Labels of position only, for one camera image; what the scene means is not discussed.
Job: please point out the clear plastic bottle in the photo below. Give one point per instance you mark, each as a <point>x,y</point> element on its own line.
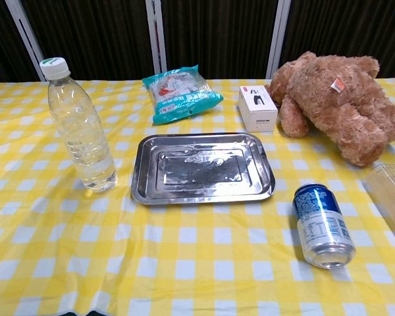
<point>82,138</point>

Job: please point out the rectangular metal tray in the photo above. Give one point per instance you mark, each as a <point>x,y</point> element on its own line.
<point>200,171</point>

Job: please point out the teal snack bag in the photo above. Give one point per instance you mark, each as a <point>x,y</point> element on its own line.
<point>181,95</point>

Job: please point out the small white cardboard box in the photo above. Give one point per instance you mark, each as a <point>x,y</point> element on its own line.
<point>258,115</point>

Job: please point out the yellow white checkered tablecloth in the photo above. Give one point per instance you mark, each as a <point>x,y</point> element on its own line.
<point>184,250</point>

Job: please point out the blue and silver drink can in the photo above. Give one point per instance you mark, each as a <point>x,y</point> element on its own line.
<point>322,227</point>

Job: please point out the brown teddy bear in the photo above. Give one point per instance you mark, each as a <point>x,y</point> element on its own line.
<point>332,105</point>

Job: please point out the white partition frame post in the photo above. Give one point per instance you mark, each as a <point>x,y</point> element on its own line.
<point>154,33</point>
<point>279,33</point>
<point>23,26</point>

